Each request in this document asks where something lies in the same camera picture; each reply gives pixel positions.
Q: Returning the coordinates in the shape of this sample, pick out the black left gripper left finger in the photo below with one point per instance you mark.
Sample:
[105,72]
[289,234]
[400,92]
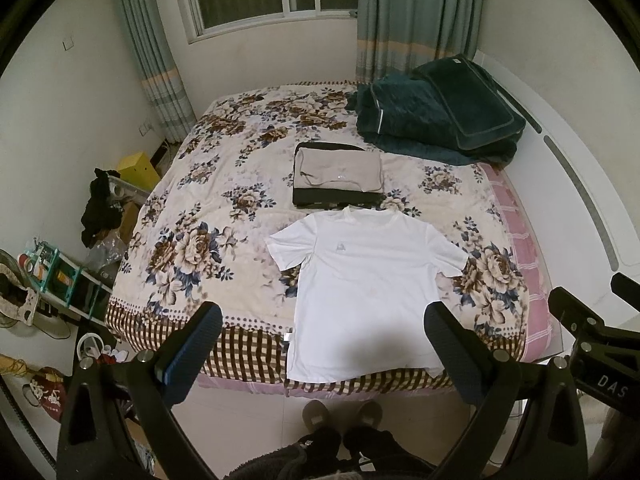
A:
[165,380]

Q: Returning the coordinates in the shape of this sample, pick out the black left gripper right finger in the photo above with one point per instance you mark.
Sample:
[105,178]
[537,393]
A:
[488,380]

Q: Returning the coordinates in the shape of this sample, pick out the white t-shirt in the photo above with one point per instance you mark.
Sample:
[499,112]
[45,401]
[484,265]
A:
[365,280]

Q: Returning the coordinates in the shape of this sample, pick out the black clothes pile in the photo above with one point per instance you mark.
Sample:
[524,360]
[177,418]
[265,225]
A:
[101,214]

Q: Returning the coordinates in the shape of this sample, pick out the pink bed sheet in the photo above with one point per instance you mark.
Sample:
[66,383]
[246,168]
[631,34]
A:
[529,262]

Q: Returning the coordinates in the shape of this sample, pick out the red white bag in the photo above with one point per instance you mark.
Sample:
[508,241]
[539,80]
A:
[46,389]

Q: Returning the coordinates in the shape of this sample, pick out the right beige slipper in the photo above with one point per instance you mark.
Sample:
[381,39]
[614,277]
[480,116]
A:
[370,414]

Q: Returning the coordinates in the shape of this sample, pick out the beige slipper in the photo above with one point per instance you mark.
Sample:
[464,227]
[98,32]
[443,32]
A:
[315,415]
[370,414]

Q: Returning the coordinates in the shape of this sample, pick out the white bed headboard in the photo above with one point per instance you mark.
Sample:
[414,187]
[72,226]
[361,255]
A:
[582,228]

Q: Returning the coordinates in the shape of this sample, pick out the teal shelf rack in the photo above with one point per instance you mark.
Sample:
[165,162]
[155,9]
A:
[66,284]

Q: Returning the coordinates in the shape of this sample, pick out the left beige slipper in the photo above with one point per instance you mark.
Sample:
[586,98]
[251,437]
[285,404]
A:
[315,415]

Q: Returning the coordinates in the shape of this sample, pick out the floral bed blanket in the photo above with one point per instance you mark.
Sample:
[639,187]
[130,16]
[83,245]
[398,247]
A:
[201,236]

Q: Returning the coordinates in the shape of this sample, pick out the yellow box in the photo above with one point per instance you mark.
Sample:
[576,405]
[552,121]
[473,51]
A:
[137,170]

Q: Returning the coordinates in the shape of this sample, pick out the folded beige garment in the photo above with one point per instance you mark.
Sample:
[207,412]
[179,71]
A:
[341,170]

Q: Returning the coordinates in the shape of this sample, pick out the dark green pillow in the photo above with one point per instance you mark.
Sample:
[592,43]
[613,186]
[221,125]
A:
[482,122]

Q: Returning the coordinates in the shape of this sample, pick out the dark green quilt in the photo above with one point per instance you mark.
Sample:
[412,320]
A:
[402,115]

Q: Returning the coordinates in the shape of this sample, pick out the left teal curtain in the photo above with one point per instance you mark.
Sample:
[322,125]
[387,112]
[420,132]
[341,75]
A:
[158,72]

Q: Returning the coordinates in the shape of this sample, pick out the teal curtain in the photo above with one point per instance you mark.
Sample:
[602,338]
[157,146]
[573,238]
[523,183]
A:
[158,72]
[396,36]

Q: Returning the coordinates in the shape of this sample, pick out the right teal curtain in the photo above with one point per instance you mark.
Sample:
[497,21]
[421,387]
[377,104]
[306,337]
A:
[396,36]

